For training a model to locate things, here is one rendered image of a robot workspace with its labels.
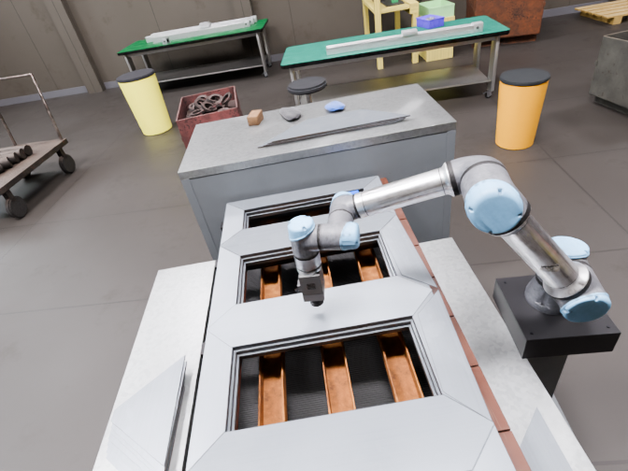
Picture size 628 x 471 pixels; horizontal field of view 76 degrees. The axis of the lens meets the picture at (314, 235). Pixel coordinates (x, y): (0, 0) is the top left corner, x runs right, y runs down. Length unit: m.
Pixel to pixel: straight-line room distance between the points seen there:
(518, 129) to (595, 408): 2.46
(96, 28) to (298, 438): 8.50
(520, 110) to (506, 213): 2.96
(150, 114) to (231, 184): 3.94
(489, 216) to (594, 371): 1.50
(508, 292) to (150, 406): 1.20
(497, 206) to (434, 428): 0.54
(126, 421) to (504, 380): 1.13
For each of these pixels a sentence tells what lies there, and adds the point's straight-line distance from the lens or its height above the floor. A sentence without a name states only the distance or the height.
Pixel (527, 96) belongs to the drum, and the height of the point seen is 0.49.
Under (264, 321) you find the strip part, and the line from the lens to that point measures 1.33.
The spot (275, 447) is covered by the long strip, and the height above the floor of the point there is 0.86.
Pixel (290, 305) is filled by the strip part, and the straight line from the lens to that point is 1.36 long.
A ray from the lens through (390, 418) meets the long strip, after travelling 1.10.
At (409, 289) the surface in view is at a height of 0.86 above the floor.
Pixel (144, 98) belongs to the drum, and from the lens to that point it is 5.76.
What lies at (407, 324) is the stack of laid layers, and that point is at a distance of 1.30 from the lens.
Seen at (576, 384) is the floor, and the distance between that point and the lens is 2.31.
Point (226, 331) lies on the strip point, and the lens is 1.35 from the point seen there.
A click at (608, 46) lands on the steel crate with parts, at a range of 4.93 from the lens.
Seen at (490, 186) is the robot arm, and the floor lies 1.32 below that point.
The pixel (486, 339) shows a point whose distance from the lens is 1.48.
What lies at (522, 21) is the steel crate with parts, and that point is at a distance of 7.28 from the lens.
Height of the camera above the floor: 1.83
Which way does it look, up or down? 37 degrees down
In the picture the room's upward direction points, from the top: 11 degrees counter-clockwise
